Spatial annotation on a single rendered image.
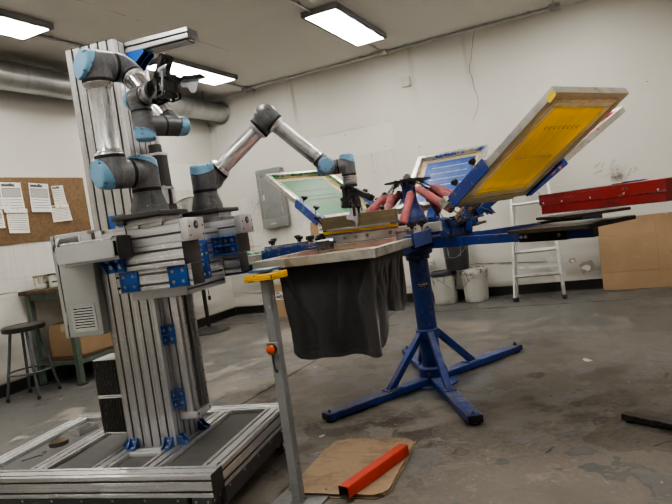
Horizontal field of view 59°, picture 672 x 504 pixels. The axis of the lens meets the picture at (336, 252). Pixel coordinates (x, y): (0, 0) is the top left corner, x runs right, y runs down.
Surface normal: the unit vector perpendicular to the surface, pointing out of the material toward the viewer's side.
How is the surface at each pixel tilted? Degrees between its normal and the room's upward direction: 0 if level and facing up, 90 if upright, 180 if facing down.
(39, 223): 90
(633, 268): 78
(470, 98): 90
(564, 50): 90
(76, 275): 90
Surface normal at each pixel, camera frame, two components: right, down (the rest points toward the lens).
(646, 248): -0.44, -0.10
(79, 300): -0.27, 0.09
